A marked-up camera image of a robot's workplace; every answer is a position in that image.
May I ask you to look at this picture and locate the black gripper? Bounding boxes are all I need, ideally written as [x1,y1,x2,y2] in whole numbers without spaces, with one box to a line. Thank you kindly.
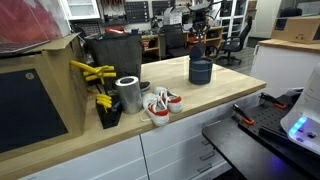
[191,9,210,44]

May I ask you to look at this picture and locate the dark grey lidded container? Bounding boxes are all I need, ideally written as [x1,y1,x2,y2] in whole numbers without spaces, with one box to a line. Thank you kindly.
[188,41,214,86]

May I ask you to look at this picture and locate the black mesh desk chair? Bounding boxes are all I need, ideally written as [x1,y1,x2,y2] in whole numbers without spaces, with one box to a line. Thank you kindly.
[162,23,191,60]

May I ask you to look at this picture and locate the black office chair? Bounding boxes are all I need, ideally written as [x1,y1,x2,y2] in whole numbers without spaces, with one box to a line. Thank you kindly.
[216,15,254,66]

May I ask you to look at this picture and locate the white desktop machine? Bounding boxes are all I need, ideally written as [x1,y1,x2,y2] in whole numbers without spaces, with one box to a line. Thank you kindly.
[162,6,184,26]

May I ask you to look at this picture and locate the wooden shelf unit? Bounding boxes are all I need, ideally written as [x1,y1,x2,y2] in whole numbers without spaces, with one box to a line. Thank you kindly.
[141,25,225,61]

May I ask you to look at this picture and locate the white red sneaker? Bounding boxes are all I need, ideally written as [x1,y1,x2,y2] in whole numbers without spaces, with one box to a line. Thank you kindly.
[139,92,171,127]
[152,85,185,115]

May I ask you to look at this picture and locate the dark slip-on shoe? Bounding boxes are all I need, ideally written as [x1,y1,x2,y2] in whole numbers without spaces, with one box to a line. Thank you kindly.
[138,80,152,93]

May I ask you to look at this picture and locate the red flat item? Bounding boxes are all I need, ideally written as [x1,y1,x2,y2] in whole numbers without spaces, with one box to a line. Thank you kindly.
[104,26,127,36]

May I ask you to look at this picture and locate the white side counter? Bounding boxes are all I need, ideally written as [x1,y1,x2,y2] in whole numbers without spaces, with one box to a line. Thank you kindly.
[249,38,320,98]

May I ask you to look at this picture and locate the dark grey fabric bin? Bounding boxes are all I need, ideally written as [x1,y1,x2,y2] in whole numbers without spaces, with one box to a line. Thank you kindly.
[84,32,144,91]

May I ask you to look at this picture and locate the orange black clamp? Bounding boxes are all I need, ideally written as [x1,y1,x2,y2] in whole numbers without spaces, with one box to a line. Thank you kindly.
[258,92,288,111]
[231,103,255,126]

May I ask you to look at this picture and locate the silver metal cylinder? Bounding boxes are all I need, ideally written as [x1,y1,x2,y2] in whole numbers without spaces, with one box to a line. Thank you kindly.
[114,75,144,116]

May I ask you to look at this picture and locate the brown cardboard box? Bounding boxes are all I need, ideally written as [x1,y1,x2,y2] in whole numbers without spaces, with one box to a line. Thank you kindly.
[270,15,320,45]

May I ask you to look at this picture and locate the white drawer cabinet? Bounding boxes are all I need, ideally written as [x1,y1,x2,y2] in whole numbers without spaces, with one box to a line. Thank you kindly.
[16,89,268,180]

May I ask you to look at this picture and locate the black perforated board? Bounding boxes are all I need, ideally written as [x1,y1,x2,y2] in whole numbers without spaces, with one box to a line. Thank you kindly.
[201,95,320,180]

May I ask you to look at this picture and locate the black tool holder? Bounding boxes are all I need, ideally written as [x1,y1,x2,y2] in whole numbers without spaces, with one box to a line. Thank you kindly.
[95,96,124,130]

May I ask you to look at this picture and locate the large cardboard box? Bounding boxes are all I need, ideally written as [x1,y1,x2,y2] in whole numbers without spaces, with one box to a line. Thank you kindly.
[0,32,90,163]

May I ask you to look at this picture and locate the clear red storage bin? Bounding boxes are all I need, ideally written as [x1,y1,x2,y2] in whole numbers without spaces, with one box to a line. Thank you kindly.
[0,0,72,55]

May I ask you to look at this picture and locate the black wall parts organiser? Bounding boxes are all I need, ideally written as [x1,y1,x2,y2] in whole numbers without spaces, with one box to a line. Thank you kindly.
[123,0,150,24]

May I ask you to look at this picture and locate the long yellow handled tool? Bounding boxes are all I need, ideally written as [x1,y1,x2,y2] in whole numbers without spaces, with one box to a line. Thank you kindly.
[69,59,118,85]

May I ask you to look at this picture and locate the short yellow handled tool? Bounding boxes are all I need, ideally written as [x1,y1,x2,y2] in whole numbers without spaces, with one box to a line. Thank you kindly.
[95,93,114,113]

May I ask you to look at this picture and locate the white wall cabinet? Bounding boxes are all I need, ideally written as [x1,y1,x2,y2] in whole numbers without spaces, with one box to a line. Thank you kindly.
[61,0,101,21]

